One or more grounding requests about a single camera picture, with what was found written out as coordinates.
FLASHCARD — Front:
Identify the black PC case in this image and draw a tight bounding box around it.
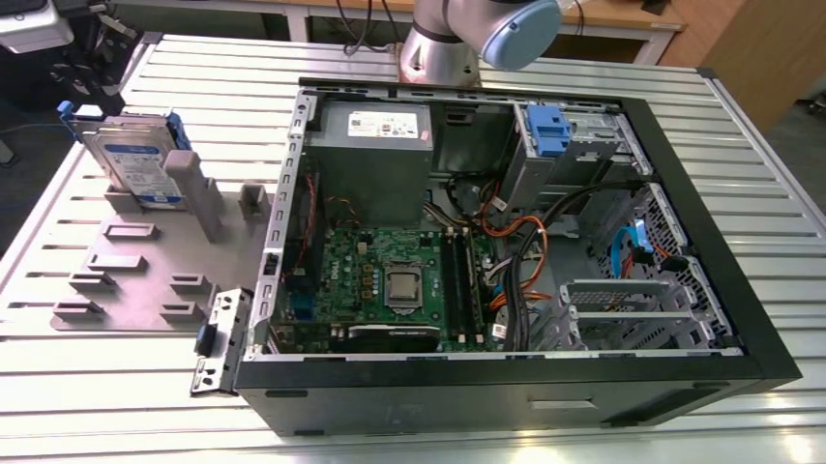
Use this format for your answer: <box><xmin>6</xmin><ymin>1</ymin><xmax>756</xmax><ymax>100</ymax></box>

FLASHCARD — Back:
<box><xmin>232</xmin><ymin>74</ymin><xmax>803</xmax><ymax>439</ymax></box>

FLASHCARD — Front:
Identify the metal optical drive cage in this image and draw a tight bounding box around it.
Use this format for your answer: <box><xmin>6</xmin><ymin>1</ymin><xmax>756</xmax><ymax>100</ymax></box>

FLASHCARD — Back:
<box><xmin>501</xmin><ymin>100</ymin><xmax>649</xmax><ymax>214</ymax></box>

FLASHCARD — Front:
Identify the hard disk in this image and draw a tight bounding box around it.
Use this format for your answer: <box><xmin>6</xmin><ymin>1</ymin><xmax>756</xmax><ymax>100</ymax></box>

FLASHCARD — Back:
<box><xmin>56</xmin><ymin>100</ymin><xmax>194</xmax><ymax>212</ymax></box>

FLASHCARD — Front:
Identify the blue wire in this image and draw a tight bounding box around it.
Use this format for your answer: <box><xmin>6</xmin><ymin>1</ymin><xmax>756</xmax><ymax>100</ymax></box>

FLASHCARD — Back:
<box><xmin>608</xmin><ymin>219</ymin><xmax>649</xmax><ymax>281</ymax></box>

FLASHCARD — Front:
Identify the orange wire bundle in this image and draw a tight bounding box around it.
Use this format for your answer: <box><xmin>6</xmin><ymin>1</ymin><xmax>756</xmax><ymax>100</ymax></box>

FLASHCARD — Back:
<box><xmin>480</xmin><ymin>216</ymin><xmax>551</xmax><ymax>310</ymax></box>

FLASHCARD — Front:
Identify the grey parts rack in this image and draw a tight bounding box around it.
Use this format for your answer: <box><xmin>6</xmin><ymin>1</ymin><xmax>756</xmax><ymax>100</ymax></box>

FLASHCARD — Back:
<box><xmin>49</xmin><ymin>150</ymin><xmax>282</xmax><ymax>334</ymax></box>

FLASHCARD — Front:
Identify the CPU socket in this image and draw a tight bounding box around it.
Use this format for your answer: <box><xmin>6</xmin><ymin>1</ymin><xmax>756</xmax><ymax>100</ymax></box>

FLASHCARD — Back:
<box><xmin>379</xmin><ymin>259</ymin><xmax>428</xmax><ymax>316</ymax></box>

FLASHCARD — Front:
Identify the grey power supply unit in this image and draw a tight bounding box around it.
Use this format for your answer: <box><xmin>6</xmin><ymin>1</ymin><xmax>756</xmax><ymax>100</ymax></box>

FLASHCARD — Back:
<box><xmin>301</xmin><ymin>100</ymin><xmax>435</xmax><ymax>229</ymax></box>

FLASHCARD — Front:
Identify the large silver wrist camera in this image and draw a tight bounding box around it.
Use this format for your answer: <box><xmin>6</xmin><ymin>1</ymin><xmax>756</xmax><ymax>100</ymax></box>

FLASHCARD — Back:
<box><xmin>0</xmin><ymin>0</ymin><xmax>76</xmax><ymax>54</ymax></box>

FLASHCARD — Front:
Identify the black graphics card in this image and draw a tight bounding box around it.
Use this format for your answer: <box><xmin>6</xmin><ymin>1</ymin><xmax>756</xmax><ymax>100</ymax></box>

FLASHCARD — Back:
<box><xmin>328</xmin><ymin>323</ymin><xmax>444</xmax><ymax>354</ymax></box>

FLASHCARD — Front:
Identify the wooden cabinet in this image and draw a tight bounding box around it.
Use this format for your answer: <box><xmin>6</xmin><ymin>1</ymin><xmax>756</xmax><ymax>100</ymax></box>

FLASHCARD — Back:
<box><xmin>663</xmin><ymin>0</ymin><xmax>826</xmax><ymax>131</ymax></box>

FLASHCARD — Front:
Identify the blue drive latch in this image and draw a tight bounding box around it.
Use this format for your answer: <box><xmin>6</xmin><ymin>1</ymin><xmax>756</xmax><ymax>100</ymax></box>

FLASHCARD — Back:
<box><xmin>525</xmin><ymin>103</ymin><xmax>572</xmax><ymax>159</ymax></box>

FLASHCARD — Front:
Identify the silver CPU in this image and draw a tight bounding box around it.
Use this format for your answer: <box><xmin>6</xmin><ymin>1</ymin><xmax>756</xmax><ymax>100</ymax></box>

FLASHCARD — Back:
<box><xmin>384</xmin><ymin>273</ymin><xmax>420</xmax><ymax>304</ymax></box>

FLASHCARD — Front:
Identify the thick black internal cable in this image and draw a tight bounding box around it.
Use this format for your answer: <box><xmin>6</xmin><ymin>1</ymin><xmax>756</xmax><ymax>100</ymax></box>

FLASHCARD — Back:
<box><xmin>501</xmin><ymin>179</ymin><xmax>649</xmax><ymax>352</ymax></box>

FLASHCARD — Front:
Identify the green motherboard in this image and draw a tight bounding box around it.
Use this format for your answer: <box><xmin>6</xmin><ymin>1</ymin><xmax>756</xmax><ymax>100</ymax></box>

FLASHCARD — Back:
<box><xmin>269</xmin><ymin>226</ymin><xmax>511</xmax><ymax>353</ymax></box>

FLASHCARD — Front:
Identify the red wire black plug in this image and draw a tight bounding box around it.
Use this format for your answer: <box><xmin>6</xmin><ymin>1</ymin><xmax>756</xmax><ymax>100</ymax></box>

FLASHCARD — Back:
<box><xmin>644</xmin><ymin>241</ymin><xmax>688</xmax><ymax>275</ymax></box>

